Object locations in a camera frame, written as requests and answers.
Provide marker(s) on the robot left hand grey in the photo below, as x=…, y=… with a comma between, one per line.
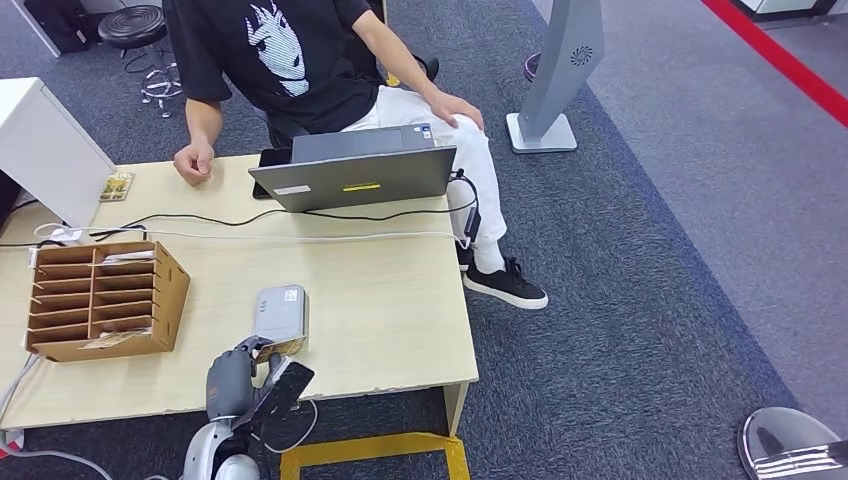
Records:
x=228, y=384

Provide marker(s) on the person's right hand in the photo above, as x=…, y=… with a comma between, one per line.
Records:
x=193, y=162

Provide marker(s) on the person's left hand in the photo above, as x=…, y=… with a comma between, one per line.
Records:
x=454, y=109

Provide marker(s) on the patterned ID card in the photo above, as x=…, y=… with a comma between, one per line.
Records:
x=285, y=348

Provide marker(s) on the robot right arm silver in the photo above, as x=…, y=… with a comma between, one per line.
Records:
x=782, y=437

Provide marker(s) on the yellow patterned card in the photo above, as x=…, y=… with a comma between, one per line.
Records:
x=117, y=187

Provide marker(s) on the wooden card organizer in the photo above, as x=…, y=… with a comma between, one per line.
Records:
x=169, y=298

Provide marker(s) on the white card in organizer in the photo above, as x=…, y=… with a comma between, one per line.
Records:
x=129, y=256

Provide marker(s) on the person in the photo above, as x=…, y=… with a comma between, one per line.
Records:
x=298, y=66

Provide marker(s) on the yellow floor tape strip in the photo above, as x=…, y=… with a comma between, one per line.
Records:
x=393, y=80

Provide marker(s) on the black phone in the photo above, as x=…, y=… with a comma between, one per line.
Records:
x=272, y=159

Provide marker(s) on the dark round base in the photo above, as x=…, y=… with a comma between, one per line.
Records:
x=532, y=67

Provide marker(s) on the grey kiosk stand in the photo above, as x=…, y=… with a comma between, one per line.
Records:
x=556, y=66

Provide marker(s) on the black power adapter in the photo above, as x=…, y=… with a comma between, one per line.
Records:
x=472, y=224

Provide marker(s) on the grey laptop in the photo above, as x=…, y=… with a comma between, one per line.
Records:
x=358, y=179

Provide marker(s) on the white cabinet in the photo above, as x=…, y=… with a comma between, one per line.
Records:
x=53, y=152

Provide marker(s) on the white plug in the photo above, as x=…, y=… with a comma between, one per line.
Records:
x=66, y=234

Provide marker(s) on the black round stool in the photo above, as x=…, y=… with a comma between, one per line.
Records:
x=132, y=23

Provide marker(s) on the black bag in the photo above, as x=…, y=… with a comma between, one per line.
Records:
x=60, y=23

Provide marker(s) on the beige desk leg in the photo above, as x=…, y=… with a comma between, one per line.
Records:
x=456, y=407

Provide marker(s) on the white furniture black base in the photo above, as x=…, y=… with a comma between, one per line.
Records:
x=782, y=6

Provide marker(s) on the yellow floor tape frame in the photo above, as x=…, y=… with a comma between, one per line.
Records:
x=371, y=449

